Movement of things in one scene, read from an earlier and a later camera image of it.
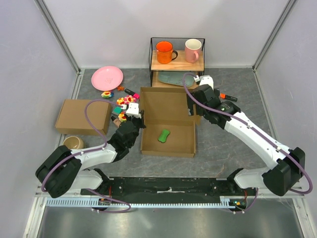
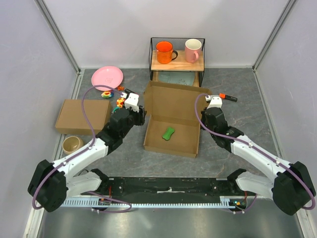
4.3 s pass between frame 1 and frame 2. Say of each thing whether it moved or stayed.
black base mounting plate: stayed
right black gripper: moved
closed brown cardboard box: stayed
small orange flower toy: stayed
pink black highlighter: stayed
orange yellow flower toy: stayed
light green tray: stayed
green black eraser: moved
